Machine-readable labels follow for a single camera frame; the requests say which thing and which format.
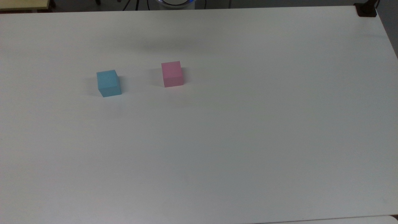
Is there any blue cube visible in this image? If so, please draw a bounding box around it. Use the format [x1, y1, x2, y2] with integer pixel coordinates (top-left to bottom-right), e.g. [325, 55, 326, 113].
[96, 69, 122, 98]

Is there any pink cube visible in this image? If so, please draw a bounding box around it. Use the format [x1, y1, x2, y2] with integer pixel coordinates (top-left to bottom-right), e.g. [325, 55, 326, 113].
[161, 61, 184, 88]

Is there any black table clamp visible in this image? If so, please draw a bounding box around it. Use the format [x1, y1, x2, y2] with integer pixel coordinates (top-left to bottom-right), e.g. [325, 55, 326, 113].
[354, 0, 380, 17]

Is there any yellow wooden table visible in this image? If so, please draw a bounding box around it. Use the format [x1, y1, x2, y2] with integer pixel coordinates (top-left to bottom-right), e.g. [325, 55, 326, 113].
[0, 0, 51, 13]

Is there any white robot base blue ring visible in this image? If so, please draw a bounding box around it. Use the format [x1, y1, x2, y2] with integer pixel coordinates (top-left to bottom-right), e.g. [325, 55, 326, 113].
[155, 0, 197, 10]

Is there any black cable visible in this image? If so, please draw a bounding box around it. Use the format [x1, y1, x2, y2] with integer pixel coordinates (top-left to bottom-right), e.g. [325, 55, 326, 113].
[123, 0, 140, 11]

